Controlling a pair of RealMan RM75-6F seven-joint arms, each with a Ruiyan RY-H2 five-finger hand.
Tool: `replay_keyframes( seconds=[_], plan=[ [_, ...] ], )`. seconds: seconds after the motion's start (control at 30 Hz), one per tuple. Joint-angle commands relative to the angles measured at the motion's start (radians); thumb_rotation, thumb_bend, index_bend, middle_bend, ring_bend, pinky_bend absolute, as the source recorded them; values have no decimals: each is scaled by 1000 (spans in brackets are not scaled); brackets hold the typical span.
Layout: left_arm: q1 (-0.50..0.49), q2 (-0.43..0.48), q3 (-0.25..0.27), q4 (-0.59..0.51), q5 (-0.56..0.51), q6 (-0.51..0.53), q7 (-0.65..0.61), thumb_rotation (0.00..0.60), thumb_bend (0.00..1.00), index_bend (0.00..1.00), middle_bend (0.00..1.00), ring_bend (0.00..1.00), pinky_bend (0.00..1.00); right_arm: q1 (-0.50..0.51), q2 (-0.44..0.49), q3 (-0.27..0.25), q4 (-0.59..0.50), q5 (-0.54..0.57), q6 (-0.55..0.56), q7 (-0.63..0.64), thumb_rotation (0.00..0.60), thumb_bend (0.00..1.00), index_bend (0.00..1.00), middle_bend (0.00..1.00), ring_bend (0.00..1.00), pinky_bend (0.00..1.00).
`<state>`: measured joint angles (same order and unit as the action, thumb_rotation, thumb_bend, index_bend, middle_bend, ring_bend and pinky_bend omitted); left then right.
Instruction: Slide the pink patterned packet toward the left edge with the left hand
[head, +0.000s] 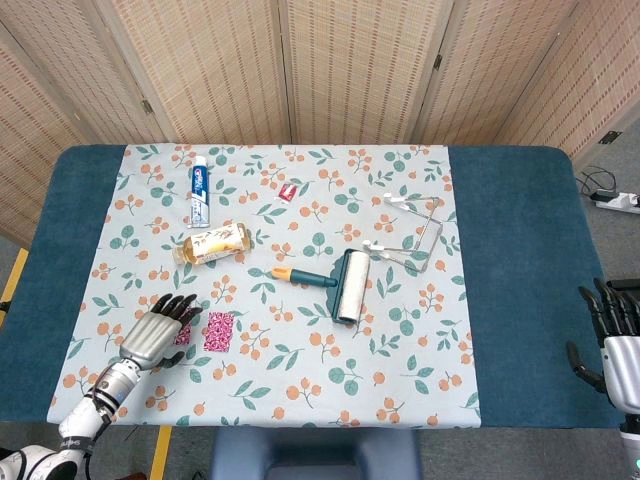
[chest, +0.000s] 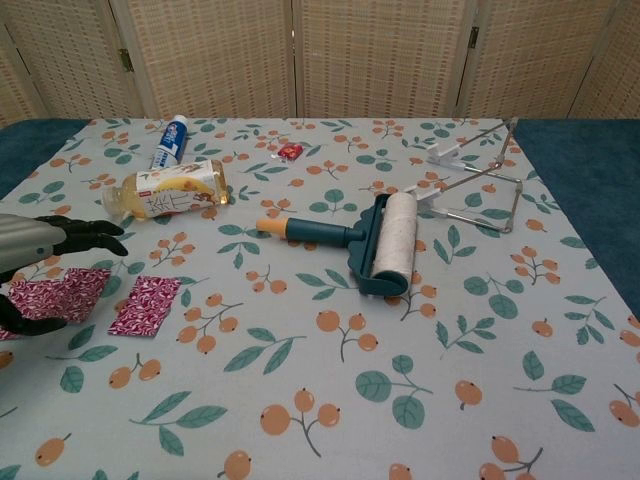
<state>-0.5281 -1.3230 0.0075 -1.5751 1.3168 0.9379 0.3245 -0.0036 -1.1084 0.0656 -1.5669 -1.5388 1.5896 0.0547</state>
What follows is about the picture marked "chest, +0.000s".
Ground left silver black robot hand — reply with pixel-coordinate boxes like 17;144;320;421
0;213;127;342

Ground blue white toothpaste tube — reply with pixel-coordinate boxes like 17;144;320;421
151;114;189;171

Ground woven bamboo folding screen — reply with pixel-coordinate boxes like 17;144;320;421
0;0;640;129

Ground floral orange berry tablecloth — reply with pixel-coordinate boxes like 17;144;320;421
0;117;640;480

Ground metal wire rack white clips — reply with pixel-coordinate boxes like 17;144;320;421
402;117;524;234

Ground teal handled lint roller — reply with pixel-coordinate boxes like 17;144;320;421
255;192;419;301

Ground yellow tea drink bottle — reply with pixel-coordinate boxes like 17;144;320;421
102;159;232;222

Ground red patterned packet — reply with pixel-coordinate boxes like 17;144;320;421
8;267;112;326
108;274;182;339

